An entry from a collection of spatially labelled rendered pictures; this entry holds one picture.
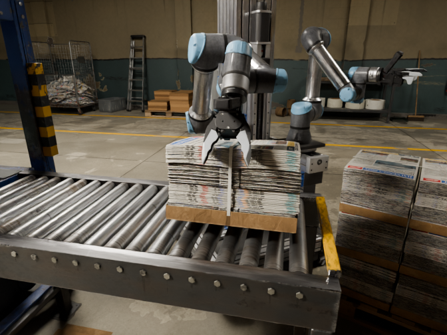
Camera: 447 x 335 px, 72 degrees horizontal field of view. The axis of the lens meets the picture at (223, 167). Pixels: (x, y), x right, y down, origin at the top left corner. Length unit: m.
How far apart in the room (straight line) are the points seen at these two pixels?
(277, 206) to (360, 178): 0.72
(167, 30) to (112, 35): 1.51
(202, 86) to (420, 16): 7.28
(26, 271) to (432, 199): 1.47
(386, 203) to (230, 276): 0.94
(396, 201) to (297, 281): 0.84
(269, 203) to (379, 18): 7.50
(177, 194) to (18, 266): 0.50
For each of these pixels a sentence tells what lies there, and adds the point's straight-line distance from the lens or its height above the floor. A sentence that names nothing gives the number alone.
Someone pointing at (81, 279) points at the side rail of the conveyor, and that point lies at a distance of 0.98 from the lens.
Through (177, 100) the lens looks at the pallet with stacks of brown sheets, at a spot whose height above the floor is 0.41.
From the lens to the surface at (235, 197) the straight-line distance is 0.87.
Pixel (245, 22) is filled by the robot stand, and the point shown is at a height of 1.48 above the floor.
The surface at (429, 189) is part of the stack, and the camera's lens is 1.51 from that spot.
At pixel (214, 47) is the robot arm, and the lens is 1.32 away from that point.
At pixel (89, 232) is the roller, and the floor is 0.79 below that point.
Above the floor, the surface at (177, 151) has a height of 1.05.
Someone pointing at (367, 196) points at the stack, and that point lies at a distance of 1.54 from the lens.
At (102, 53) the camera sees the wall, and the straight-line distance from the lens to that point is 9.39.
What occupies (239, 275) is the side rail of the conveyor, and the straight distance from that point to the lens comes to 0.79.
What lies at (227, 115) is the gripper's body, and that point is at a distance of 0.81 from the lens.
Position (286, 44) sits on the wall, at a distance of 7.96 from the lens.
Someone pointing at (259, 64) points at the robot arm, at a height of 1.28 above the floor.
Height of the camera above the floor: 1.29
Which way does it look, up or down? 19 degrees down
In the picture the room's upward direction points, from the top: straight up
